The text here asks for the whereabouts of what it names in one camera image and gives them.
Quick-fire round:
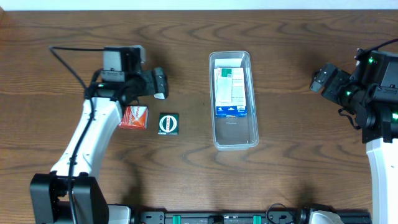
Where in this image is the blue Kool Fever box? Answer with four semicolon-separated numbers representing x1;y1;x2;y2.
214;68;247;117

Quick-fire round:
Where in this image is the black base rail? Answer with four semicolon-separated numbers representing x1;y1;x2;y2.
107;203;373;224

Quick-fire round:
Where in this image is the white green medicine box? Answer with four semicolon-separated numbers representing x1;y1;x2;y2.
215;68;233;106

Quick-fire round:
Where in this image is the red Panadol box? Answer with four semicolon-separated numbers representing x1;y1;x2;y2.
119;106;149;129

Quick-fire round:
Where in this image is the clear plastic container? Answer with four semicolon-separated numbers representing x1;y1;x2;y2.
209;51;259;151

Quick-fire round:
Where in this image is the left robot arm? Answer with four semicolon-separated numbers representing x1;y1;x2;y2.
30;67;169;223

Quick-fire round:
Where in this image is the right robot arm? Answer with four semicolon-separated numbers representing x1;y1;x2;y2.
310;47;397;223

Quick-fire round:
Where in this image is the green round-logo box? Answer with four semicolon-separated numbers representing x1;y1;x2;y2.
158;114;179;135

